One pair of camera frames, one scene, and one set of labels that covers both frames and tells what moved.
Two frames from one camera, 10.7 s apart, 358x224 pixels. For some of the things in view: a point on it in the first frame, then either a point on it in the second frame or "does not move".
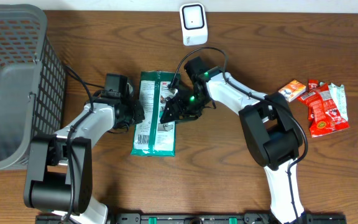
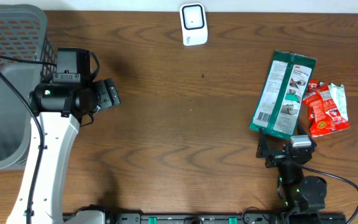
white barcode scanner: [194, 21] does not move
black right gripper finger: [169, 109] -> [301, 131]
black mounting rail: [194, 218] does not move
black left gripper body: [132, 114] -> [95, 89]
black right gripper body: [190, 106] -> [276, 160]
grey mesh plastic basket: [23, 85] does not move
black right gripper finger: [169, 116] -> [262, 145]
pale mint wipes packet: [338, 93] does not move
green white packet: [151, 137] -> [282, 92]
